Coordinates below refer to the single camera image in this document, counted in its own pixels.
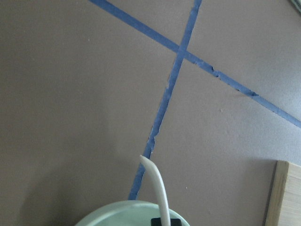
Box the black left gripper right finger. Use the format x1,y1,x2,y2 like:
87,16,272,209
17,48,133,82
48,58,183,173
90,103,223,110
170,218,182,226

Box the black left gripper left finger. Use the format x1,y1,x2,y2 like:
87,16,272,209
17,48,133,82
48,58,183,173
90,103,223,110
150,218,162,226

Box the mint green bowl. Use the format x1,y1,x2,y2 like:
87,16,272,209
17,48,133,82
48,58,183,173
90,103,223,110
76,201,189,226

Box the bamboo cutting board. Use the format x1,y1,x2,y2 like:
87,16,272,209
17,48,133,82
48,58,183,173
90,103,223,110
265,161,301,226

